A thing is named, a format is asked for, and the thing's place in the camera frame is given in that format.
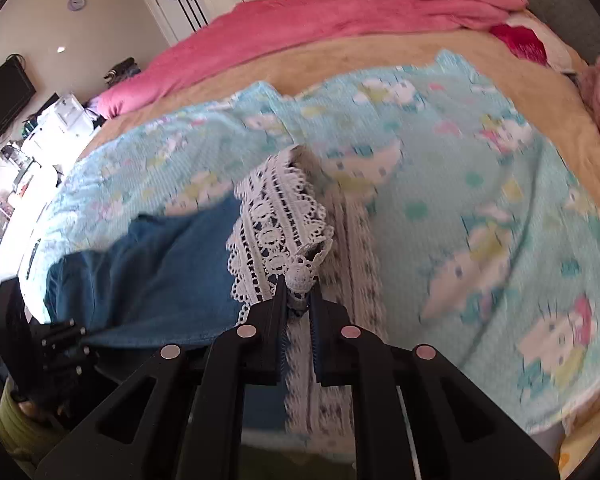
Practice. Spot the tan bed sheet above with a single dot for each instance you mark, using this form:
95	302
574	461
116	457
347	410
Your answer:
360	52

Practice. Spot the round wall clock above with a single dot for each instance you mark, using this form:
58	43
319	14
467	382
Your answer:
77	3

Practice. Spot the person's left forearm green sleeve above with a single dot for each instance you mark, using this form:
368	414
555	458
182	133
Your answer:
25	430

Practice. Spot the black wall television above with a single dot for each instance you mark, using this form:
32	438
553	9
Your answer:
2	105

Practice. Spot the red cloth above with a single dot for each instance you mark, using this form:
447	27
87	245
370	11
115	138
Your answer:
522	42

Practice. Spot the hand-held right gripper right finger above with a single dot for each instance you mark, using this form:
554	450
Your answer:
316	350

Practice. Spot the pile of dark clothes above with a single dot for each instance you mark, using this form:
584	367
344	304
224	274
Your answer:
122	71

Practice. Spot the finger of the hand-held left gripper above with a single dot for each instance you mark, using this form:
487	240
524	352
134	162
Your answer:
62	335
70	360

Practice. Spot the pink duvet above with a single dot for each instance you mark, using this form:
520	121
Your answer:
330	10

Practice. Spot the white door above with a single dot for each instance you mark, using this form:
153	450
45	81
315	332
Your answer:
155	15

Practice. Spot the light blue cartoon printed blanket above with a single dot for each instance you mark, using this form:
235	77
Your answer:
445	170

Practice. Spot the cluttered white desk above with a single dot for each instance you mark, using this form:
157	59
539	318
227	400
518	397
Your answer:
10	200

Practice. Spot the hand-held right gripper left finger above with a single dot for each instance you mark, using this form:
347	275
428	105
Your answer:
280	355

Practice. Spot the white drawer unit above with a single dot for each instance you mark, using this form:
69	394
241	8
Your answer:
65	117

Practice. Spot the blue denim pants lace trim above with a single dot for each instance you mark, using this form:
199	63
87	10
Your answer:
155	280

